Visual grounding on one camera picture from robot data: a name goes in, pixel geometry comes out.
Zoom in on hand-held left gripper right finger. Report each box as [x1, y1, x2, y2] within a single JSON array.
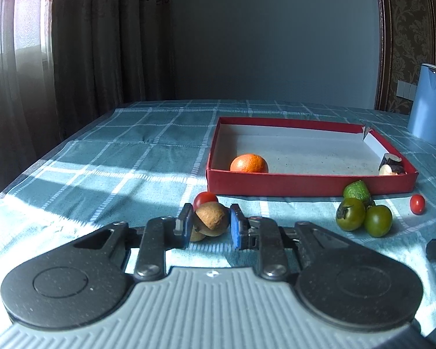
[[230, 204, 353, 281]]

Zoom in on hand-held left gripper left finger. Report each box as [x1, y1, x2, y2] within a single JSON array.
[[74, 204, 195, 282]]

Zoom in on brown kiwi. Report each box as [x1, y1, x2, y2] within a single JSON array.
[[196, 202, 230, 234], [190, 225, 208, 243]]

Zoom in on small red cherry tomato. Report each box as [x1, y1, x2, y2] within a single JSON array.
[[410, 194, 426, 215]]

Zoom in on green tomato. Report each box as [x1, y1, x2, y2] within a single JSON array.
[[336, 197, 366, 232], [364, 204, 393, 238]]

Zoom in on red cardboard box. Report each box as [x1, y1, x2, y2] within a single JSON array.
[[206, 116, 419, 197]]

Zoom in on green avocado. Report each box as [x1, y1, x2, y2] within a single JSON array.
[[343, 181, 376, 208]]

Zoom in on orange mandarin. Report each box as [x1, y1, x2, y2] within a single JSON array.
[[230, 154, 269, 173]]

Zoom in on teal checked tablecloth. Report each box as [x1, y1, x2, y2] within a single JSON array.
[[0, 99, 436, 349]]

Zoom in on blue kettle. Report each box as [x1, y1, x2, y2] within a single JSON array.
[[407, 63, 436, 147]]

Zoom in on brown patterned curtain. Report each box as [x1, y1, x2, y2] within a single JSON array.
[[45, 0, 176, 144]]

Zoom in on sheer white curtain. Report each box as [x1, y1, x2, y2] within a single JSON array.
[[0, 0, 57, 202]]

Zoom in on white wall switch panel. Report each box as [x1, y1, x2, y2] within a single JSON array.
[[397, 80, 418, 99]]

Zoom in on dark wooden wall trim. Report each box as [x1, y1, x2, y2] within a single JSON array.
[[374, 0, 397, 111]]

